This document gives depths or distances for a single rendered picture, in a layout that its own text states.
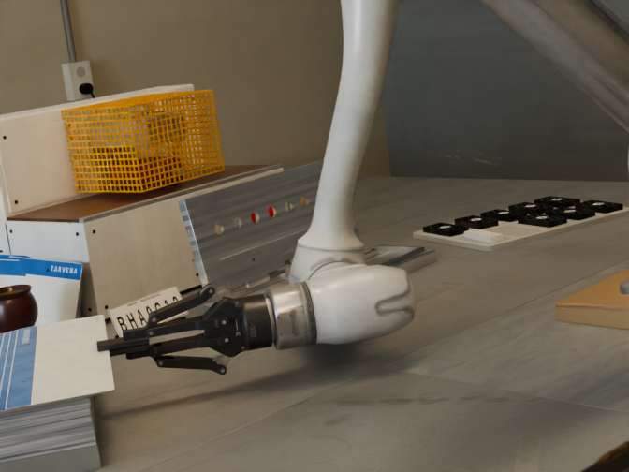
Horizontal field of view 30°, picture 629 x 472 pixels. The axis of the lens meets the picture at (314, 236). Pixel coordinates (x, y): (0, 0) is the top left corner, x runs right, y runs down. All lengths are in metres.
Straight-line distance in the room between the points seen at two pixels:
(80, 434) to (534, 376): 0.59
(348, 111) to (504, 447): 0.54
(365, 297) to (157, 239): 0.71
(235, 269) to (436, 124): 2.80
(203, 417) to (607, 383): 0.53
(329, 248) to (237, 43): 2.79
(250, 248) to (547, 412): 0.87
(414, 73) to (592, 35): 3.40
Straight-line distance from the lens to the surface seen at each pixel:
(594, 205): 2.60
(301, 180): 2.31
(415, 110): 4.91
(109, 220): 2.16
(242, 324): 1.62
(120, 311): 2.01
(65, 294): 2.14
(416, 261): 2.25
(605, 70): 1.52
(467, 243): 2.39
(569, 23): 1.50
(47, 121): 2.37
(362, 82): 1.63
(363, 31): 1.61
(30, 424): 1.46
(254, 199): 2.20
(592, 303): 1.79
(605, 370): 1.60
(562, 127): 4.47
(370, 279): 1.64
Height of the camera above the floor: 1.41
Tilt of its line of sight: 11 degrees down
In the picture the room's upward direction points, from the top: 7 degrees counter-clockwise
